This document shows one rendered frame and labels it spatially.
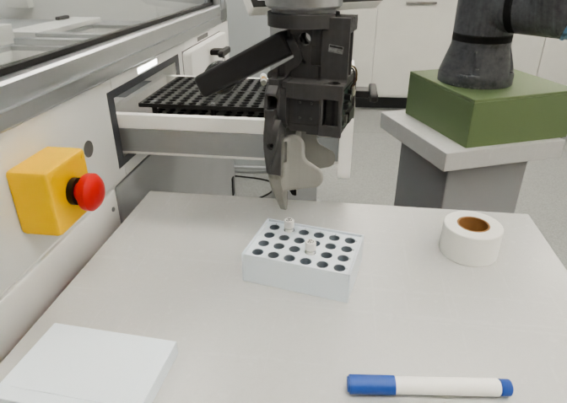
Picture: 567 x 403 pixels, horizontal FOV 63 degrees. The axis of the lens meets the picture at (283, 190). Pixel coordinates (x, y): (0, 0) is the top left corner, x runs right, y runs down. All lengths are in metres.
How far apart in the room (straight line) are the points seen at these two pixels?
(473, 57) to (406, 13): 2.72
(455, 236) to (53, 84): 0.50
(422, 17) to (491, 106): 2.81
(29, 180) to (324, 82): 0.30
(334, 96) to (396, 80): 3.36
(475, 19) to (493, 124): 0.21
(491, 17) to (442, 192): 0.35
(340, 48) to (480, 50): 0.60
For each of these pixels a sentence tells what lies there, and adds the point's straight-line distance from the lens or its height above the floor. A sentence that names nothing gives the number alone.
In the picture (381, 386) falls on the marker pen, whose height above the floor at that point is 0.77.
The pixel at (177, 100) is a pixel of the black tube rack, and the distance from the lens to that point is 0.74.
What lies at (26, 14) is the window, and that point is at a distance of 0.59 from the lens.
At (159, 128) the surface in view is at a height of 0.88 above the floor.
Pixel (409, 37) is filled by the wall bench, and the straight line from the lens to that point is 3.76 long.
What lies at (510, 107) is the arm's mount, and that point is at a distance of 1.01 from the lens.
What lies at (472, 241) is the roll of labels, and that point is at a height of 0.80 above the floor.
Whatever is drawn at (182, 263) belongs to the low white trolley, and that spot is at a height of 0.76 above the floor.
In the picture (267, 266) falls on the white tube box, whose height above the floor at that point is 0.79.
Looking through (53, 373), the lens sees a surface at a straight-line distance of 0.47.
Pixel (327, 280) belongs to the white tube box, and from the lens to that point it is 0.51.
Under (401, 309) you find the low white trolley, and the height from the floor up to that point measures 0.76.
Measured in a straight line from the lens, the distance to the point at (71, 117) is 0.61.
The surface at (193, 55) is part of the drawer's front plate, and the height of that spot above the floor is 0.92.
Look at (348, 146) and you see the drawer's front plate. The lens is 0.63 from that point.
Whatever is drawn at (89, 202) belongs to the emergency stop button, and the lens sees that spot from 0.51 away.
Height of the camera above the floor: 1.09
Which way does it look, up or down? 27 degrees down
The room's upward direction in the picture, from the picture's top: straight up
